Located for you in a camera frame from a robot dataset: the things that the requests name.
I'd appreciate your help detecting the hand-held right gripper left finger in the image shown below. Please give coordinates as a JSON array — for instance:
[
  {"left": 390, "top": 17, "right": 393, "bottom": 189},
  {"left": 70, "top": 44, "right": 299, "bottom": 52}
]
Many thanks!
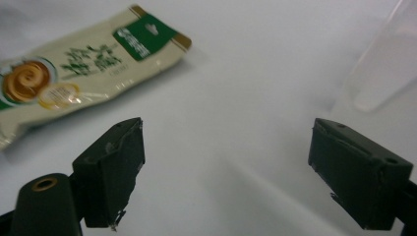
[{"left": 72, "top": 117, "right": 147, "bottom": 232}]

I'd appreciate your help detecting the cream and green snack packet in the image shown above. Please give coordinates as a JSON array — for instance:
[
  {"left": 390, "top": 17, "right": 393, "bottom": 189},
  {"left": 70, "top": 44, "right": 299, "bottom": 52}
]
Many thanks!
[{"left": 0, "top": 4, "right": 193, "bottom": 152}]

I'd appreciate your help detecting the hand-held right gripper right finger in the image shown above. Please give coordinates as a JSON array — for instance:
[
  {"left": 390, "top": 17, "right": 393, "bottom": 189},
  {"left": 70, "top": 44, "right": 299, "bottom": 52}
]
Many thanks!
[{"left": 308, "top": 117, "right": 415, "bottom": 231}]

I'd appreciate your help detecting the clear plastic container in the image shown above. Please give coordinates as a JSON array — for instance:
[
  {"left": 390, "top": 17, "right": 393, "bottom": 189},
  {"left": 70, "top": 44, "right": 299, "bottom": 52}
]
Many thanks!
[{"left": 329, "top": 0, "right": 417, "bottom": 114}]

